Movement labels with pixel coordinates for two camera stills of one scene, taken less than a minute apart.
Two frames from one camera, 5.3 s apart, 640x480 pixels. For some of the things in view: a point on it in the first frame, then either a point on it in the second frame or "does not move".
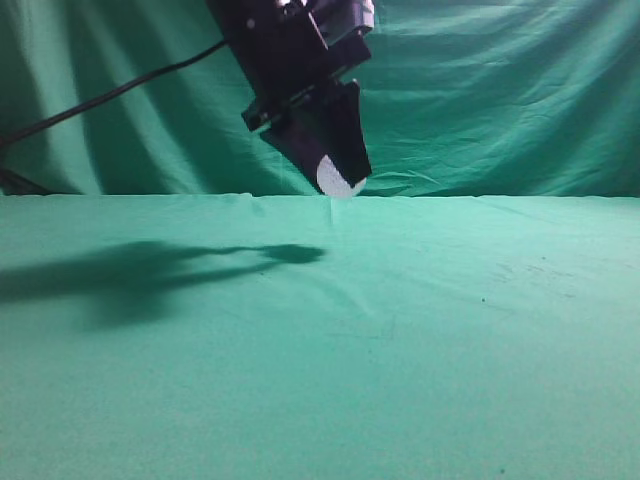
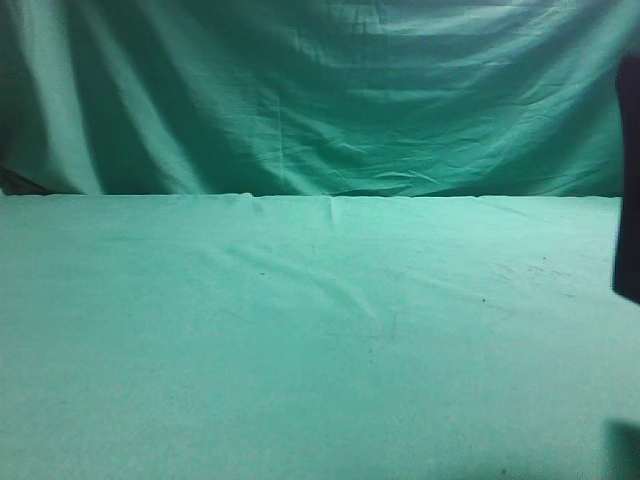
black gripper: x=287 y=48 to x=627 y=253
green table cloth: x=191 y=336 does not move
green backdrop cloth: x=459 y=98 does not move
